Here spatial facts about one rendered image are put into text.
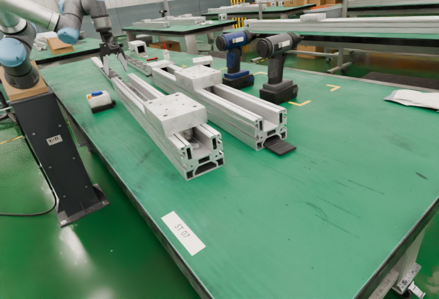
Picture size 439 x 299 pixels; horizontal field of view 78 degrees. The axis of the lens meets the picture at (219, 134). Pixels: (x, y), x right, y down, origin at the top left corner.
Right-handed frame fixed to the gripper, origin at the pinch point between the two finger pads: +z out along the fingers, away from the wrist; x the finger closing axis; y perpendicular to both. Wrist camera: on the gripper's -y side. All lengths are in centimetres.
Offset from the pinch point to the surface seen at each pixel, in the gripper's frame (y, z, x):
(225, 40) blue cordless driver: -47, -12, -34
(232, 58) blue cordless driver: -47, -4, -37
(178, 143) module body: -89, 0, 4
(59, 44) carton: 197, -1, 21
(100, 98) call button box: -27.2, 3.2, 12.5
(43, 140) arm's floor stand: 26, 32, 44
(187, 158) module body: -91, 3, 4
